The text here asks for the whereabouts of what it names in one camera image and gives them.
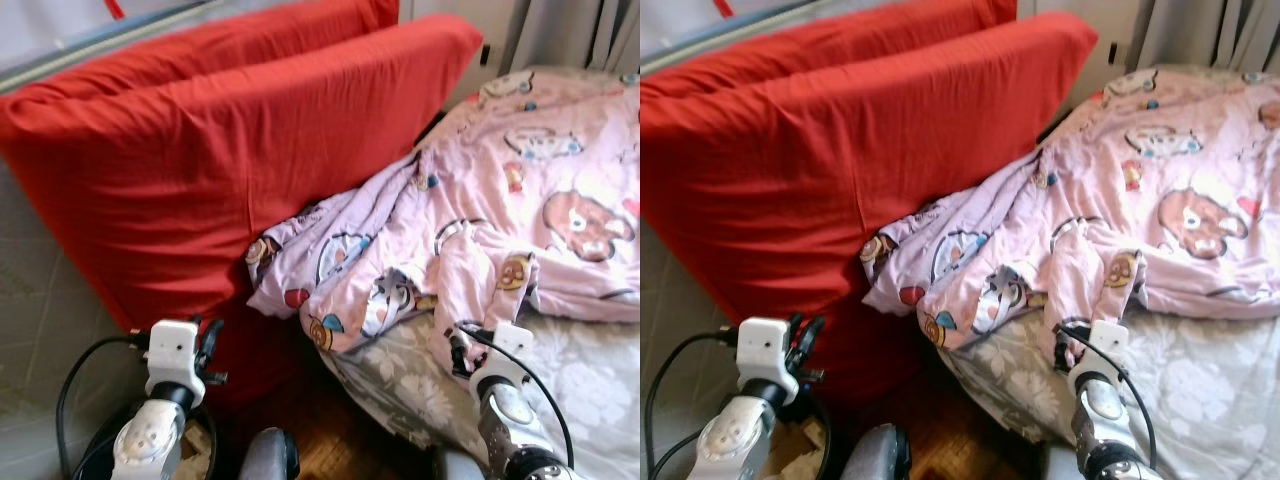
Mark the crumpled brown paper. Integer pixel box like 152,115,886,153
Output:
180,430,211,476
765,430,826,480

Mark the grey robot left leg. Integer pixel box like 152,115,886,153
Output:
842,425,911,480
240,428,299,480

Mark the grey robot leg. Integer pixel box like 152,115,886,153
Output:
240,428,299,480
842,425,911,480
432,448,491,480
1040,445,1096,480

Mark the grey robot right leg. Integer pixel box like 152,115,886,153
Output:
1040,445,1096,480
432,448,491,480

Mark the quilted mattress with green edge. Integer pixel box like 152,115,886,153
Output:
0,0,236,480
640,0,831,480

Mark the bed with grey floral sheet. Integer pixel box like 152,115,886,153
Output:
320,65,641,480
935,65,1280,480

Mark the large red cushion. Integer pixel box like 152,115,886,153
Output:
640,12,1099,401
0,12,486,401

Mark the pink cartoon print blanket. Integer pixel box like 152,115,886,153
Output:
860,65,1280,371
245,68,641,376

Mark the grey curtain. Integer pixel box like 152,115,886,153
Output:
505,0,641,76
1140,0,1280,71

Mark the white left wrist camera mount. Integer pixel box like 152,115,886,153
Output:
738,318,801,386
145,320,201,391

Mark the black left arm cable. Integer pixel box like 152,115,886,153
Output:
55,335,151,480
645,332,746,480

